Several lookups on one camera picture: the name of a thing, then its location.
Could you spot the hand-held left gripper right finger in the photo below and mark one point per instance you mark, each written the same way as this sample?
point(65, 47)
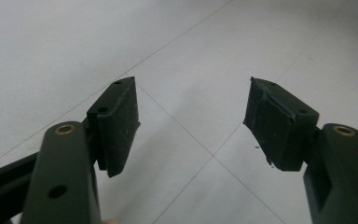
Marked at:
point(279, 127)

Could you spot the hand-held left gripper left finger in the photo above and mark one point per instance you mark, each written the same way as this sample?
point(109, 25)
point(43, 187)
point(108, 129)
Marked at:
point(116, 124)

